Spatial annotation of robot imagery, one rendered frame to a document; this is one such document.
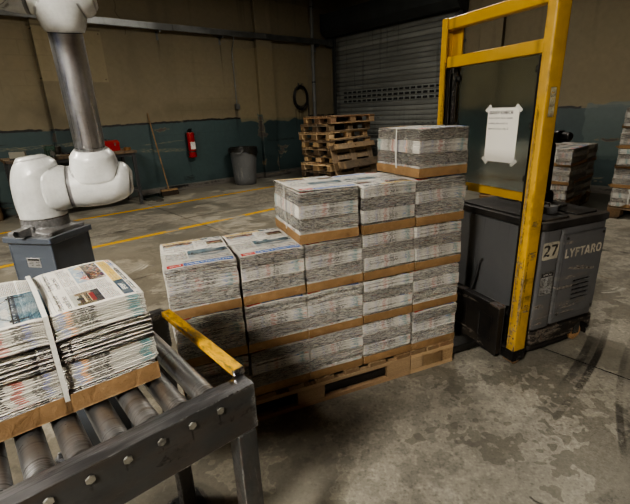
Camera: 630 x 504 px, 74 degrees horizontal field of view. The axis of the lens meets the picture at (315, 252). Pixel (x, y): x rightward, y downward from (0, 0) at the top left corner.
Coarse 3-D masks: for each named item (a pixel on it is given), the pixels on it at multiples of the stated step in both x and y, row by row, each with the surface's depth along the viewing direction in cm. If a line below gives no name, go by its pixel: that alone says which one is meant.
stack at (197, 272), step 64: (192, 256) 174; (256, 256) 173; (320, 256) 186; (384, 256) 199; (192, 320) 170; (256, 320) 181; (320, 320) 195; (384, 320) 210; (256, 384) 191; (320, 384) 205
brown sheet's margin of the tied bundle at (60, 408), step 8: (80, 392) 86; (56, 400) 84; (64, 400) 85; (72, 400) 86; (80, 400) 87; (56, 408) 84; (64, 408) 85; (72, 408) 86; (80, 408) 87; (56, 416) 84
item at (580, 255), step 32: (480, 224) 255; (512, 224) 233; (544, 224) 215; (576, 224) 223; (480, 256) 260; (512, 256) 236; (544, 256) 221; (576, 256) 231; (480, 288) 264; (544, 288) 228; (576, 288) 241; (544, 320) 236; (576, 320) 247
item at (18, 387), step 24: (0, 288) 94; (0, 312) 82; (0, 336) 75; (24, 336) 78; (0, 360) 76; (24, 360) 79; (0, 384) 77; (24, 384) 80; (0, 408) 78; (24, 408) 81
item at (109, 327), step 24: (96, 264) 106; (72, 288) 92; (96, 288) 91; (120, 288) 91; (72, 312) 82; (96, 312) 85; (120, 312) 88; (144, 312) 91; (72, 336) 83; (96, 336) 86; (120, 336) 89; (144, 336) 92; (96, 360) 87; (120, 360) 91; (144, 360) 94; (96, 384) 88
